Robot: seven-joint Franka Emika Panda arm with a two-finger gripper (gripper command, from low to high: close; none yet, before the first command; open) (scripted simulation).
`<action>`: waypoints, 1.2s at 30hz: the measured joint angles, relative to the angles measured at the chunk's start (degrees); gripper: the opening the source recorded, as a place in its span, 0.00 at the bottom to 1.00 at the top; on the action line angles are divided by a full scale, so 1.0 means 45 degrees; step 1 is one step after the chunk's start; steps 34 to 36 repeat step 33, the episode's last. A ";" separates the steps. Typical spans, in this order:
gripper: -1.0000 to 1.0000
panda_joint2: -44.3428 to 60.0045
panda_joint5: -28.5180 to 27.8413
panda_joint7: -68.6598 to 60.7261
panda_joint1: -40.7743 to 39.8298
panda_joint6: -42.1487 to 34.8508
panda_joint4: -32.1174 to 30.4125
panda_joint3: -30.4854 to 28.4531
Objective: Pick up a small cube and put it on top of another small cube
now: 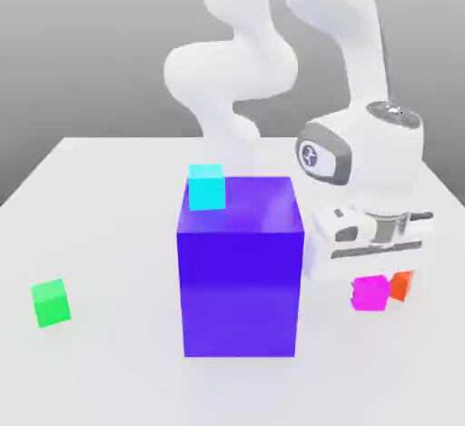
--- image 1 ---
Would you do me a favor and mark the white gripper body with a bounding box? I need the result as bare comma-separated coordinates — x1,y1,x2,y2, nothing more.
303,240,425,283

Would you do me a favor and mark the small magenta cube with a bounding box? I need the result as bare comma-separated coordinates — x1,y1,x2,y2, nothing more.
350,274,392,312

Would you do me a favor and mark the small orange cube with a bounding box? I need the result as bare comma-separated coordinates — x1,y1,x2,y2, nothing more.
387,270,415,303

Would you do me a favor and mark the small cyan cube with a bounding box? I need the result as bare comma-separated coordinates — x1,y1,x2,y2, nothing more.
187,163,227,213

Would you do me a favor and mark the small green cube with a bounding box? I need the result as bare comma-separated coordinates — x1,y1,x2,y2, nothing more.
29,278,73,330

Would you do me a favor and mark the large blue box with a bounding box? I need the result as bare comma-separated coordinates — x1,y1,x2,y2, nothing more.
176,175,305,359

